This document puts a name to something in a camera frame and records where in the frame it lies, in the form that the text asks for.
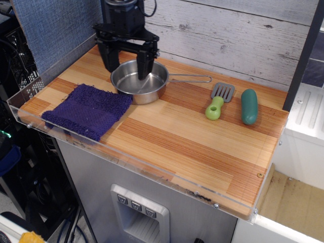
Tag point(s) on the dark green toy cucumber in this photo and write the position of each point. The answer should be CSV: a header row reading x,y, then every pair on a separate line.
x,y
249,107

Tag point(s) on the purple towel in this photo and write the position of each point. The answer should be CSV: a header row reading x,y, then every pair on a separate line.
x,y
89,111

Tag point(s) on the dark vertical post right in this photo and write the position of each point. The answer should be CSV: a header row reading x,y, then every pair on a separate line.
x,y
305,55

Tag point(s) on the white toy sink unit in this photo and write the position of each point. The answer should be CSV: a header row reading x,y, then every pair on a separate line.
x,y
290,207

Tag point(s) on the small stainless steel pot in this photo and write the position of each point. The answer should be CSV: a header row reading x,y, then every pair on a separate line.
x,y
125,80

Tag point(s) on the black plastic crate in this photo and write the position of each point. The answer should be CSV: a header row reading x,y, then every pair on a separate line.
x,y
18,68

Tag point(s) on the silver toy fridge cabinet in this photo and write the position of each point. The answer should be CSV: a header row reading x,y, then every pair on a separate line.
x,y
93,176

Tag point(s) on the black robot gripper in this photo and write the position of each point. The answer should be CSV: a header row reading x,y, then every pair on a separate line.
x,y
123,28

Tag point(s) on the toy spatula green handle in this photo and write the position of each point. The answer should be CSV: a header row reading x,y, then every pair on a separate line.
x,y
222,93

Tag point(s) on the ice dispenser panel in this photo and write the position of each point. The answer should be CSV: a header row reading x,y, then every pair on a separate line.
x,y
140,219

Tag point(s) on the clear acrylic edge guard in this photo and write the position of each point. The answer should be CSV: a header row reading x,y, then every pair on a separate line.
x,y
222,163

